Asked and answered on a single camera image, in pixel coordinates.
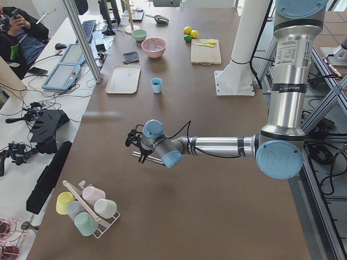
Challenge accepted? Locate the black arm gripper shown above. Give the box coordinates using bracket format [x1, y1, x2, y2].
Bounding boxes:
[125, 124, 152, 164]

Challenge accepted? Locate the steel muddler black tip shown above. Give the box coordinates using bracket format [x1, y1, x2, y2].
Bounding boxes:
[132, 151, 164, 165]

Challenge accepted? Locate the light blue plastic cup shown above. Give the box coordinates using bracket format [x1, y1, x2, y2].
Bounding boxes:
[150, 77, 163, 94]

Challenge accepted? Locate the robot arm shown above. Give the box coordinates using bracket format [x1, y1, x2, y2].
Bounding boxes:
[125, 1, 327, 179]

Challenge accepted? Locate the white plastic cup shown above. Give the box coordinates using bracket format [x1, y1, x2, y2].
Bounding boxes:
[94, 199, 117, 219]

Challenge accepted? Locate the pink plastic cup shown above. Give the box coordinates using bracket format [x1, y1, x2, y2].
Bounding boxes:
[82, 186, 106, 206]

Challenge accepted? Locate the grey plastic cup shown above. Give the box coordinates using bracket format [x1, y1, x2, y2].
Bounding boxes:
[67, 200, 85, 221]

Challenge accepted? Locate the mint plastic cup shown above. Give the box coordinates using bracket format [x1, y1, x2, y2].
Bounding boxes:
[74, 212, 98, 236]

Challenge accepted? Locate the yellow plastic cup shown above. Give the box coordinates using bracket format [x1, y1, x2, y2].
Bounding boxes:
[56, 191, 74, 215]

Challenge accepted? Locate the pink bowl of ice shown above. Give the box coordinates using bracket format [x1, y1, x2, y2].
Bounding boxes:
[141, 37, 166, 59]

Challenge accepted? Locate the wooden cup stand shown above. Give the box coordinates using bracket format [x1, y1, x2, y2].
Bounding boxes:
[122, 0, 140, 35]

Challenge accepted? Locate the steel ice scoop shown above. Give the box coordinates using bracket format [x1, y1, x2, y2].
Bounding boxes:
[145, 14, 169, 25]

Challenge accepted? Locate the cream rabbit tray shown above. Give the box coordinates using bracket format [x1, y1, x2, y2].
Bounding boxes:
[105, 65, 140, 94]

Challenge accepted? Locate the long black bar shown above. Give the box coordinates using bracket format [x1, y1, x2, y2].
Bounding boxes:
[26, 141, 72, 215]

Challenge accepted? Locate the black stand block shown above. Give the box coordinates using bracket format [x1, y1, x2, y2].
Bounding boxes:
[30, 109, 69, 154]

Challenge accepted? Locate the grey folded cloth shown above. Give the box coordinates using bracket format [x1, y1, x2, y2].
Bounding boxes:
[123, 51, 139, 64]

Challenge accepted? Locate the blue teach pendant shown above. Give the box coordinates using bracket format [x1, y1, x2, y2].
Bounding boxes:
[60, 44, 86, 65]
[42, 63, 81, 91]

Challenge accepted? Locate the wooden cutting board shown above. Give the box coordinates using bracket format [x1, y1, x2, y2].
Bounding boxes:
[191, 39, 222, 65]

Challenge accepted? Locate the mint green bowl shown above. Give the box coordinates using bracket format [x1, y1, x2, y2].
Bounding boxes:
[132, 29, 147, 42]

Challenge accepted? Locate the yellow plastic knife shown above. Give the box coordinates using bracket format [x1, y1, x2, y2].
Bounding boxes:
[194, 42, 215, 48]

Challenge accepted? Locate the green lime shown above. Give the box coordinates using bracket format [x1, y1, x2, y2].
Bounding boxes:
[184, 35, 192, 42]

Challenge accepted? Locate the yellow lemon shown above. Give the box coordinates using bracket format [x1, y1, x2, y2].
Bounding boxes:
[190, 30, 199, 39]
[183, 26, 192, 35]

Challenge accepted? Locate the black smartphone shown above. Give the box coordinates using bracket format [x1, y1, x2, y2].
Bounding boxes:
[28, 67, 48, 76]

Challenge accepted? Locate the black computer mouse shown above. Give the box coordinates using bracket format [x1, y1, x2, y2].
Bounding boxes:
[55, 43, 67, 50]

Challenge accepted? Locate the black keyboard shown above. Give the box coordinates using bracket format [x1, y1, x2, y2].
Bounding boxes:
[82, 19, 96, 43]

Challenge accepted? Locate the seated person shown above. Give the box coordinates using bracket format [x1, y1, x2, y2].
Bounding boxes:
[1, 6, 49, 79]

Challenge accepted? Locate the white wire cup rack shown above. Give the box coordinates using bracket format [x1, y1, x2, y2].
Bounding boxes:
[62, 180, 120, 238]

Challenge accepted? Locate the aluminium frame post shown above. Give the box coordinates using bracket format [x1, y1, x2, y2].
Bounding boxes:
[62, 0, 101, 83]

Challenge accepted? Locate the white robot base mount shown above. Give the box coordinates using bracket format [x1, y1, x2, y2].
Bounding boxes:
[215, 0, 272, 96]

